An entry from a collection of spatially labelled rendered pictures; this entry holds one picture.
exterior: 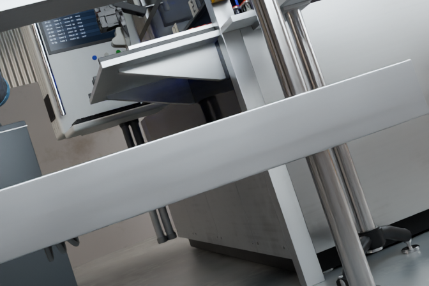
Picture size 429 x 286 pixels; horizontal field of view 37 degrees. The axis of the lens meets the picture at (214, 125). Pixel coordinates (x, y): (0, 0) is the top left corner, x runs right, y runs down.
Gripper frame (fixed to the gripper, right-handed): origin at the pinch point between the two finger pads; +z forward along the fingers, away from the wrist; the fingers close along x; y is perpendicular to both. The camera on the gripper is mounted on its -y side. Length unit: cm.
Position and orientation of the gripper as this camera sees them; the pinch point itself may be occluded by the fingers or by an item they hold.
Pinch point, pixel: (130, 49)
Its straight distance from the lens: 215.0
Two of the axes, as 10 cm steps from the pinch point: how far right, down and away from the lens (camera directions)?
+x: 2.4, -1.3, -9.6
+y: -9.2, 3.0, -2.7
